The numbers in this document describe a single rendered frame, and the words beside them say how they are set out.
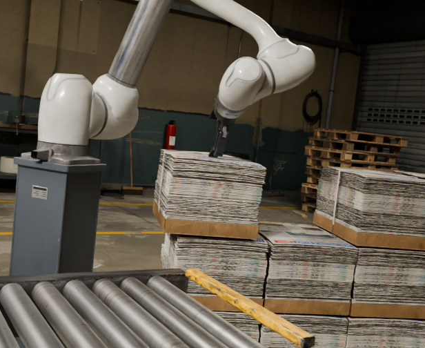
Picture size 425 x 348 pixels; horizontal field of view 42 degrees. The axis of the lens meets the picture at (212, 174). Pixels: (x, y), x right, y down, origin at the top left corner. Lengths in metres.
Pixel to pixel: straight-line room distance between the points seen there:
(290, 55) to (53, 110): 0.72
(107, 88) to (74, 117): 0.19
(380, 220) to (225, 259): 0.51
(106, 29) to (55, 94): 6.83
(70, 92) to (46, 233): 0.43
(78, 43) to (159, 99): 1.51
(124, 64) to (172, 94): 7.06
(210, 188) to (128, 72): 0.50
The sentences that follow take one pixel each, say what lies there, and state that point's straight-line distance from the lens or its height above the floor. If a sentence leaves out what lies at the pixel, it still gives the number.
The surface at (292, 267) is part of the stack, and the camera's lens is 1.77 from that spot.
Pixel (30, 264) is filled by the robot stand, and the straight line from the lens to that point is 1.81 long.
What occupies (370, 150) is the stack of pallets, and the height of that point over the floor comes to 1.06.
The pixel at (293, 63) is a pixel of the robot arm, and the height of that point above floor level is 1.35.
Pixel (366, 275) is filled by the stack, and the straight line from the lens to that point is 1.87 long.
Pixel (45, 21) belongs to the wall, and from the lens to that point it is 8.20.
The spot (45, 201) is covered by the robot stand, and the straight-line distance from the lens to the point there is 1.74.
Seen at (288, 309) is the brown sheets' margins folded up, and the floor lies 0.62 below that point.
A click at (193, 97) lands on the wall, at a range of 9.10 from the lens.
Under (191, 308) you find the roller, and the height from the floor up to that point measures 0.79.
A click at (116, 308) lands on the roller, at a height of 0.78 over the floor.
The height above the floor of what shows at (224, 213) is 0.91.
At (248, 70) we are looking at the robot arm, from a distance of 1.43.
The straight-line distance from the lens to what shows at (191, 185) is 1.62.
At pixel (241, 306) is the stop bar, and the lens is 1.14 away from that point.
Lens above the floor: 1.16
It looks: 5 degrees down
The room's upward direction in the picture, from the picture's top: 6 degrees clockwise
